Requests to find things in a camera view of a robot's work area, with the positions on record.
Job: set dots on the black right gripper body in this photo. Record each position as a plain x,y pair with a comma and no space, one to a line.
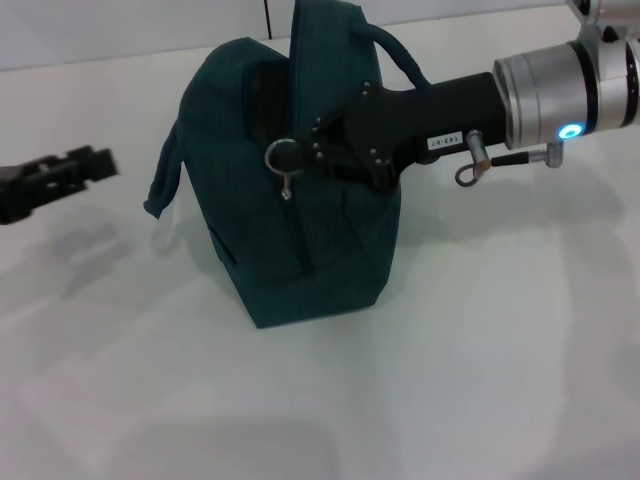
425,120

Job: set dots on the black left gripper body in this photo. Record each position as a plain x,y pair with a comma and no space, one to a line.
17,192

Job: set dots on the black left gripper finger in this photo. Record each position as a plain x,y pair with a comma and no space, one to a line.
60,162
90,172

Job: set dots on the dark teal insulated lunch bag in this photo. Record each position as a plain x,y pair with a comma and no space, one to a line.
300,240

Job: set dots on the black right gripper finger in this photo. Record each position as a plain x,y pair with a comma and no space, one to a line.
345,167
320,132

